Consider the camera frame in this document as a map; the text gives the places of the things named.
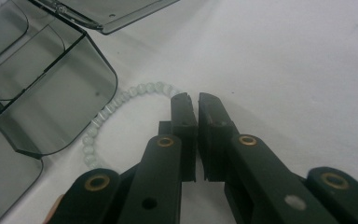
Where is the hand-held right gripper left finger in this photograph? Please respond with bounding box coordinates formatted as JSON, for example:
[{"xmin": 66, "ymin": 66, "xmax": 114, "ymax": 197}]
[{"xmin": 117, "ymin": 91, "xmax": 199, "ymax": 224}]

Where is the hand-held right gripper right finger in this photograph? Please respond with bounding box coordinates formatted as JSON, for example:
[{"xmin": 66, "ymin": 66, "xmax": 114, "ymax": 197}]
[{"xmin": 198, "ymin": 91, "xmax": 339, "ymax": 224}]

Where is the white bead bracelet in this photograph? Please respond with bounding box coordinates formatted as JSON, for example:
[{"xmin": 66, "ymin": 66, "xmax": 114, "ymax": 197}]
[{"xmin": 82, "ymin": 81, "xmax": 183, "ymax": 171}]

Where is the clear grey compartment box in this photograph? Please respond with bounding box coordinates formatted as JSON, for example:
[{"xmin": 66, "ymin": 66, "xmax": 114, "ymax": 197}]
[{"xmin": 0, "ymin": 0, "xmax": 181, "ymax": 224}]

